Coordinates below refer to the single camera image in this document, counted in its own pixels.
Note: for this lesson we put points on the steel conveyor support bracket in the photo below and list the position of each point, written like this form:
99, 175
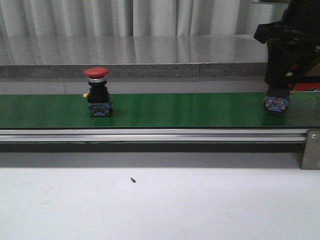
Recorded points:
311, 155

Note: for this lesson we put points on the grey granite counter slab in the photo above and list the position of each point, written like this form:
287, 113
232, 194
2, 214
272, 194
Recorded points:
204, 56

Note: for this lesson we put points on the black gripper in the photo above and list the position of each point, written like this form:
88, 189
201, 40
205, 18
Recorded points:
293, 44

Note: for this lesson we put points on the aluminium conveyor side rail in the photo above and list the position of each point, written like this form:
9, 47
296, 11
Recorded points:
155, 135

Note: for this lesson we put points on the grey pleated curtain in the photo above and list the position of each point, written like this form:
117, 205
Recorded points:
101, 18

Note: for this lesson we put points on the push button with blue base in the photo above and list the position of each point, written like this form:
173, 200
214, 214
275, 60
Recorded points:
277, 100

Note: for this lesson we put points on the green conveyor belt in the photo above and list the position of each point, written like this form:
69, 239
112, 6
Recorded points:
156, 110

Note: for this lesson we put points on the red plastic tray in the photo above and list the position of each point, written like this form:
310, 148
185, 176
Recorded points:
306, 87

